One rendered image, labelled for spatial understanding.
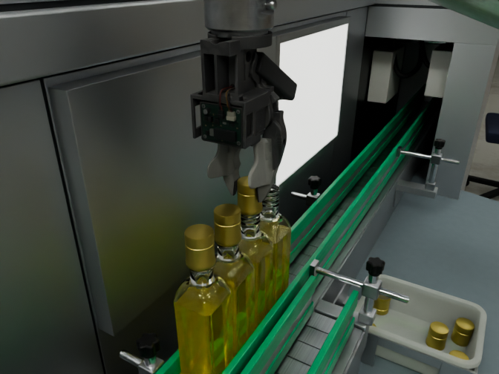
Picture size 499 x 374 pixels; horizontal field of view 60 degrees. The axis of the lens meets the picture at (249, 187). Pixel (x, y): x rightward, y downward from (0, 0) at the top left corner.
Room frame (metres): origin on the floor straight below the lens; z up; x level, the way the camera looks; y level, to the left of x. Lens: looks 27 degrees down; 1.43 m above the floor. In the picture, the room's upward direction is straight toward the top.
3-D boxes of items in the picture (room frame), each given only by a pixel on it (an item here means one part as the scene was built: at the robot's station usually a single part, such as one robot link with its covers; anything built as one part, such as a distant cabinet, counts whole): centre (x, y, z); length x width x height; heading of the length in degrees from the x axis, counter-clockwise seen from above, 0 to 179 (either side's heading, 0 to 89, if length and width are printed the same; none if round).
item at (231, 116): (0.49, 0.01, 1.31); 0.09 x 0.08 x 0.12; 151
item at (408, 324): (0.63, -0.33, 0.80); 0.22 x 0.17 x 0.09; 60
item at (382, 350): (0.64, -0.30, 0.79); 0.27 x 0.17 x 0.08; 60
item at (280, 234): (0.57, -0.03, 0.99); 0.06 x 0.06 x 0.21; 59
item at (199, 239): (0.42, 0.06, 1.14); 0.04 x 0.04 x 0.04
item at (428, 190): (1.13, -0.51, 0.90); 0.17 x 0.05 x 0.23; 60
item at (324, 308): (0.58, -0.17, 0.85); 0.09 x 0.04 x 0.07; 60
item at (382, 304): (0.71, -0.28, 0.79); 0.04 x 0.04 x 0.04
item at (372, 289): (0.58, -0.18, 0.95); 0.17 x 0.03 x 0.12; 60
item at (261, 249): (0.52, 0.00, 0.99); 0.06 x 0.06 x 0.21; 60
